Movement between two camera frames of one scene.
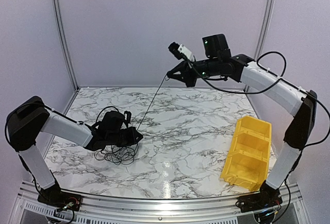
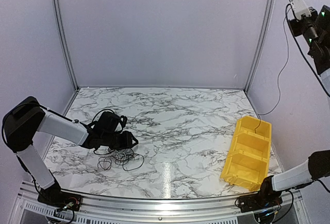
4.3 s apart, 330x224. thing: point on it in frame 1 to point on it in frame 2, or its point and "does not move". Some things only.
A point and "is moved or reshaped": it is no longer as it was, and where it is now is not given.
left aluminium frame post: [63, 31] does not move
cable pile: [117, 154] is moved or reshaped
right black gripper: [186, 76] to [294, 28]
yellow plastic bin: [246, 162] does not move
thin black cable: [162, 83] to [283, 68]
